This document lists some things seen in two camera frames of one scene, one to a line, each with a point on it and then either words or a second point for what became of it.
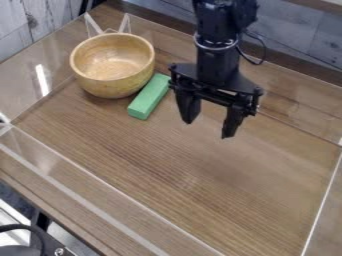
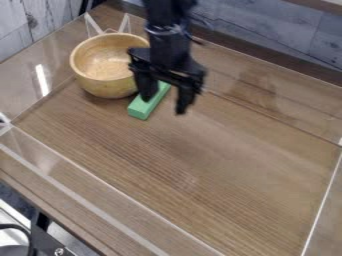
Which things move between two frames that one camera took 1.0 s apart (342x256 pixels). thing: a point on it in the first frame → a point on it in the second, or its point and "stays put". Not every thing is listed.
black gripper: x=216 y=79 → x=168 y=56
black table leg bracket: x=54 y=246 stays put
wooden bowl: x=113 y=64 stays put
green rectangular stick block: x=151 y=96 stays put
